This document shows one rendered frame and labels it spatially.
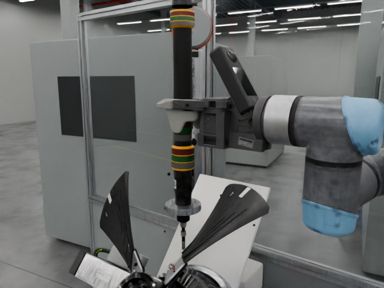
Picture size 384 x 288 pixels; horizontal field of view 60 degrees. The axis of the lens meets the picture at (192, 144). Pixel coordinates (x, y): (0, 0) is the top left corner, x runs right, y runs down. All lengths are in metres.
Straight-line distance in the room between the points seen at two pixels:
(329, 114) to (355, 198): 0.12
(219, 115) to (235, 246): 0.56
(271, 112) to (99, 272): 0.77
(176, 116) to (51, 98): 2.95
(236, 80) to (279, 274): 1.07
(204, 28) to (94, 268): 0.91
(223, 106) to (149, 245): 1.41
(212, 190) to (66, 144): 2.48
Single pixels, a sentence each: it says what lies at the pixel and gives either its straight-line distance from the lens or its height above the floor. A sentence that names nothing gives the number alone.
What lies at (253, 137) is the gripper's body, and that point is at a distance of 0.53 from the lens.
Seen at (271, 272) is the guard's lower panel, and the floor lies 0.91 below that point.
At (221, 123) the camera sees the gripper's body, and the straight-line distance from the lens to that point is 0.54.
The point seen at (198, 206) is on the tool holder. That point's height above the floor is 1.45.
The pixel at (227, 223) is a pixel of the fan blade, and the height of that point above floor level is 1.37.
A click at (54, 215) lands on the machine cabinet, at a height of 0.31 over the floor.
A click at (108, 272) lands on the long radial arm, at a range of 1.08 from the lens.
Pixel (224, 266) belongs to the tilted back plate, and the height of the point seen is 1.16.
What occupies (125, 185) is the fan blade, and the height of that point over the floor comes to 1.40.
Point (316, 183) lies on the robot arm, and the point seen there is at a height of 1.54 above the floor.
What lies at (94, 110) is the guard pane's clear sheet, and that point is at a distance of 1.99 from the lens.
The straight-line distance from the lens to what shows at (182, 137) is 0.61.
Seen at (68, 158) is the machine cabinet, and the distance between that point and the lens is 3.45.
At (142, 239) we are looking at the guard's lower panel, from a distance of 1.90.
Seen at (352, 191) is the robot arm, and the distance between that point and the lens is 0.50.
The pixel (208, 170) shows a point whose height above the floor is 1.29.
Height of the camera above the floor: 1.68
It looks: 11 degrees down
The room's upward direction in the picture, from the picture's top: straight up
